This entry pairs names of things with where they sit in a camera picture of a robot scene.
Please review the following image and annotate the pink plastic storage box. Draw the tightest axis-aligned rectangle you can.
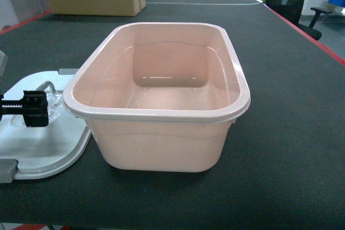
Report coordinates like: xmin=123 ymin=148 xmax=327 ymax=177
xmin=63 ymin=22 xmax=251 ymax=172

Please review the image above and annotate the black toothed gripper finger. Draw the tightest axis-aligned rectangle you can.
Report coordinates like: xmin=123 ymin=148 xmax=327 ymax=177
xmin=1 ymin=90 xmax=49 ymax=127

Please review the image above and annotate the white box lid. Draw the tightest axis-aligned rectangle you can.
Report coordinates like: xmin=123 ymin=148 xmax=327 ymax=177
xmin=1 ymin=68 xmax=91 ymax=183

